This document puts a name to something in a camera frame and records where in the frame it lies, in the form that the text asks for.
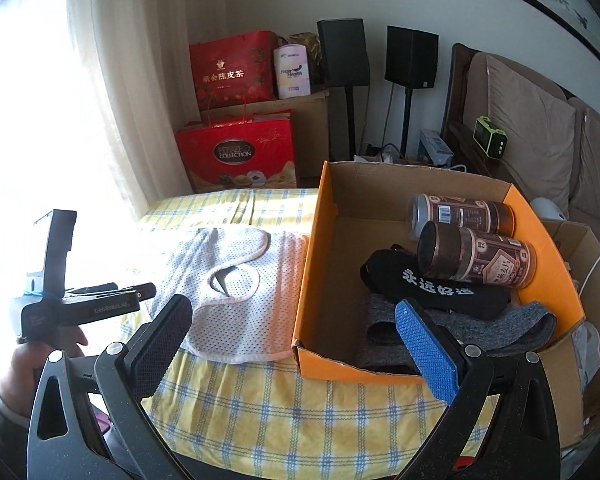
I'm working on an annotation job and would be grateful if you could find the white crumpled cloth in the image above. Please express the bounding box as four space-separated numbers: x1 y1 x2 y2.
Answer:
572 320 600 391

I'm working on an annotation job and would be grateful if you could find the beige sofa cushion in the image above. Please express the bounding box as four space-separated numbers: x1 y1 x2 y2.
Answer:
485 54 577 206
567 97 600 221

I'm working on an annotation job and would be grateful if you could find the black speaker stand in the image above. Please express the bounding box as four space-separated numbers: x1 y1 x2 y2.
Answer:
401 87 414 156
344 87 357 161

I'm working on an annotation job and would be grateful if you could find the green alarm clock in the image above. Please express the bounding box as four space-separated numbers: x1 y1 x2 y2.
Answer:
472 116 508 158

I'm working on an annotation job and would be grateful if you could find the white mesh cloth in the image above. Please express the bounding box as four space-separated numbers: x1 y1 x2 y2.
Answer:
150 227 311 365

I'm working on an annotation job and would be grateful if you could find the white curtain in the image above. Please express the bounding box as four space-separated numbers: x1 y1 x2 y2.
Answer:
65 0 226 216

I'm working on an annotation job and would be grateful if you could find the yellow plaid tablecloth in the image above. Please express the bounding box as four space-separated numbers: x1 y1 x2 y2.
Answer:
120 187 501 480

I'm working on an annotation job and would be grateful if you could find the white power strip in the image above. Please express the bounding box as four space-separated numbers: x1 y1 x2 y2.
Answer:
362 142 416 163

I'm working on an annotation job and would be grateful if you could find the orange cardboard box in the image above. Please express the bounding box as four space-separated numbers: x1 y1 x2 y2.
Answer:
291 160 587 386

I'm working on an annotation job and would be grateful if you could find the brown sofa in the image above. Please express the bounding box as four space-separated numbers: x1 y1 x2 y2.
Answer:
440 42 600 241

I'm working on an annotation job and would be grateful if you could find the white cable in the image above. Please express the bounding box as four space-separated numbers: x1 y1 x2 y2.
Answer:
577 242 600 301

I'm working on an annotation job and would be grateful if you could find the brown closed carton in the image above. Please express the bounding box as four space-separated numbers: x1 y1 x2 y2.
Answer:
202 87 331 181

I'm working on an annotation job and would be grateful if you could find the brown-lid oat jar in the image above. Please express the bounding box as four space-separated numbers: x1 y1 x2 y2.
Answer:
417 221 537 288

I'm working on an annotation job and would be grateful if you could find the brown-lid powder jar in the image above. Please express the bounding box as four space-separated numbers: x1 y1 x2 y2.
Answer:
412 193 516 236

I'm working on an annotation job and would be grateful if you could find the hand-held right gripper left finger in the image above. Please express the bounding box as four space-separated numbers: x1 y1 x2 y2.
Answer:
27 294 193 480

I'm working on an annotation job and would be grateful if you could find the white round object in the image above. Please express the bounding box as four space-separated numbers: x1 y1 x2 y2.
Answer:
530 197 567 221

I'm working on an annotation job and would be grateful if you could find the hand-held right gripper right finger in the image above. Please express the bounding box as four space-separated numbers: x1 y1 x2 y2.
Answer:
396 297 563 480

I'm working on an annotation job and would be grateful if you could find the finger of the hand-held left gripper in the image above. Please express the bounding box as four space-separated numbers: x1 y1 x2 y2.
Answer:
67 282 120 296
107 283 157 306

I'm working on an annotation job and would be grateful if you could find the white and blue box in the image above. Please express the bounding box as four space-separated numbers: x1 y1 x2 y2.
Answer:
419 129 453 167

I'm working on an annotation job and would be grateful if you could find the red chocolate gift box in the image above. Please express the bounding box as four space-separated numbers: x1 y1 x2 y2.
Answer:
175 109 299 193

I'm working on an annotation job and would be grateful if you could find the red tea gift box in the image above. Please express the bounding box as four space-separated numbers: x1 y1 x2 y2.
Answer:
189 30 278 111

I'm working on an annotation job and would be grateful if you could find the open brown cardboard box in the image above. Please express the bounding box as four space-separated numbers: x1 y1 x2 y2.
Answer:
550 220 600 436

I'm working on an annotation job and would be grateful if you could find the white tissue pack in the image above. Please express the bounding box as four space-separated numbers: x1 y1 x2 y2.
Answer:
273 44 313 100

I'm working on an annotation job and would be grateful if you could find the black speaker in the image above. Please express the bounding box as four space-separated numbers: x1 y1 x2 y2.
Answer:
384 25 440 90
316 18 371 88

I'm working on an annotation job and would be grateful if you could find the black eye mask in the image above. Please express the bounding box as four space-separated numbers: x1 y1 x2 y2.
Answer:
359 246 511 320

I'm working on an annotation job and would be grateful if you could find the person's left hand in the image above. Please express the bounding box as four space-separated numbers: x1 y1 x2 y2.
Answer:
10 327 88 418

